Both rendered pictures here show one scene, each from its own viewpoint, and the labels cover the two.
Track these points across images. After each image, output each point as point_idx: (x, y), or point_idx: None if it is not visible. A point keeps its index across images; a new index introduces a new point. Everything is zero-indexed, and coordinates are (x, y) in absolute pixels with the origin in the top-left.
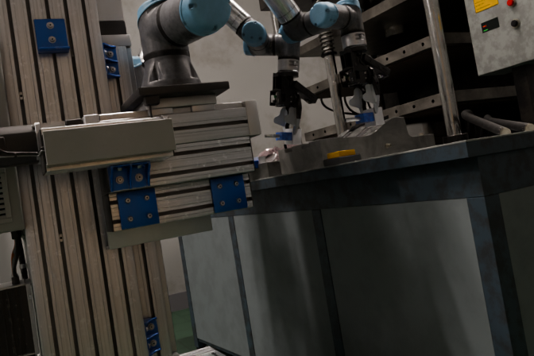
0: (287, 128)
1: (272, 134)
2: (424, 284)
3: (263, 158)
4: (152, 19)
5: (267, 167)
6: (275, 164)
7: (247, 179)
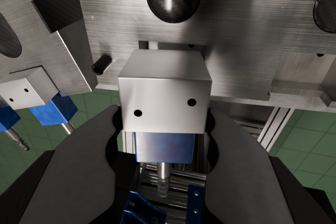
0: (118, 121)
1: (163, 177)
2: None
3: (37, 82)
4: None
5: (98, 83)
6: (78, 54)
7: (334, 222)
